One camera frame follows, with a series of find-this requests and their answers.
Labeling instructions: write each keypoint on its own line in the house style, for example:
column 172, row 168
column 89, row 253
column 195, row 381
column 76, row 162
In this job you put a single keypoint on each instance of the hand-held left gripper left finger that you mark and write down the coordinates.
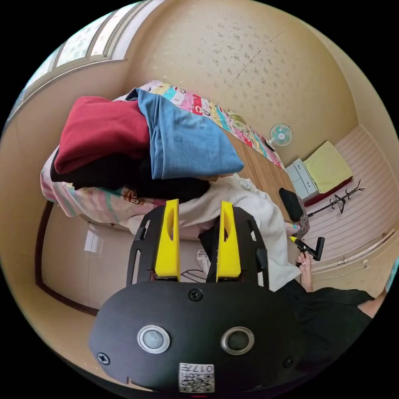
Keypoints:
column 168, row 243

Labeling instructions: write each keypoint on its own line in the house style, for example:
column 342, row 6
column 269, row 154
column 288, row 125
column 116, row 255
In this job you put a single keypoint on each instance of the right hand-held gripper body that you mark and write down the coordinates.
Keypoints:
column 306, row 248

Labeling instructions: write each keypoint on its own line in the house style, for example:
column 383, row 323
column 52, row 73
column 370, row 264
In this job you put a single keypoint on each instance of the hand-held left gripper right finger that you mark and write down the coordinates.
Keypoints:
column 227, row 249

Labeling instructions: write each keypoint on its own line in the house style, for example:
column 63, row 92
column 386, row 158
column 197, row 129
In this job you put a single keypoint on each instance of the white long sleeve shirt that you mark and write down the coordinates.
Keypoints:
column 249, row 205

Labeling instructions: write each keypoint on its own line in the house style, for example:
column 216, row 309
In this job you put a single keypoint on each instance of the person's right forearm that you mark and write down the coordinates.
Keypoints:
column 307, row 281

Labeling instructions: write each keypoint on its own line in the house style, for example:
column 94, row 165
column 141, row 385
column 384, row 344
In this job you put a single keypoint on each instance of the person's left forearm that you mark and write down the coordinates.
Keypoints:
column 374, row 307

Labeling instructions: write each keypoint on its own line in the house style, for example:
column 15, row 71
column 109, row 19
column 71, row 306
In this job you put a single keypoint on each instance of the person's right hand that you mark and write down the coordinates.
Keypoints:
column 304, row 261

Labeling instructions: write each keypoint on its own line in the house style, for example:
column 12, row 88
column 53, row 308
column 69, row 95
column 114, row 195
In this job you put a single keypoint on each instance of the black pillow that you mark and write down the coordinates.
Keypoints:
column 290, row 204

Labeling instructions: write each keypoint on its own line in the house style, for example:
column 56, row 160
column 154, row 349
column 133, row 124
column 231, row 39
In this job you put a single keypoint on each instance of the black coat rack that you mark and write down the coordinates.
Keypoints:
column 338, row 199

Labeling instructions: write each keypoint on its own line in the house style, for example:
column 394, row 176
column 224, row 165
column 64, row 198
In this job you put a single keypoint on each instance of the grey drawer cabinet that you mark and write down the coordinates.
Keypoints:
column 300, row 178

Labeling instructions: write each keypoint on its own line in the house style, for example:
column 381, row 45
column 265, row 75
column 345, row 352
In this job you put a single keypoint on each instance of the person's body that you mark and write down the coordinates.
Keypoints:
column 330, row 321

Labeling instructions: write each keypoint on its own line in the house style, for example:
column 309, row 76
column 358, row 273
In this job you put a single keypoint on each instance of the white standing fan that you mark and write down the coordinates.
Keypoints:
column 281, row 135

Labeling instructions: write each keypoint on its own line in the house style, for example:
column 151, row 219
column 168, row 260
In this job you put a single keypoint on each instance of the pile of clothes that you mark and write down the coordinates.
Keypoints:
column 103, row 131

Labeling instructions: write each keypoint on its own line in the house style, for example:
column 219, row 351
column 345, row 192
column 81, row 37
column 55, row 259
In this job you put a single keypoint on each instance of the window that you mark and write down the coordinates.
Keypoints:
column 78, row 43

